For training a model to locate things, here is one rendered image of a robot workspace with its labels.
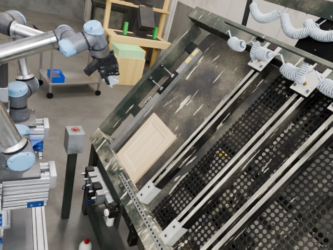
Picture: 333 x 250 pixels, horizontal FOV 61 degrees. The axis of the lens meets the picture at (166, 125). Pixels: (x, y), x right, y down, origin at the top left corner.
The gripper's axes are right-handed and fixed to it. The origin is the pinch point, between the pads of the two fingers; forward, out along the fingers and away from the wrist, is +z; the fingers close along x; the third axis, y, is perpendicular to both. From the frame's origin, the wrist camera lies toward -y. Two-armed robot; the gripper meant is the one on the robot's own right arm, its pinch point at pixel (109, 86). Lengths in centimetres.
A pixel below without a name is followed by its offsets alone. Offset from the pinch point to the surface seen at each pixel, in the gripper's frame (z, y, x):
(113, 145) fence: 69, -15, 13
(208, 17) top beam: 15, 69, 64
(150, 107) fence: 52, 17, 27
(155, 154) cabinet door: 55, 14, -11
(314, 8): 8, 132, 40
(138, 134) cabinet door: 61, 5, 12
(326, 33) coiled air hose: 13, 131, 20
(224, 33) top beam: 13, 73, 41
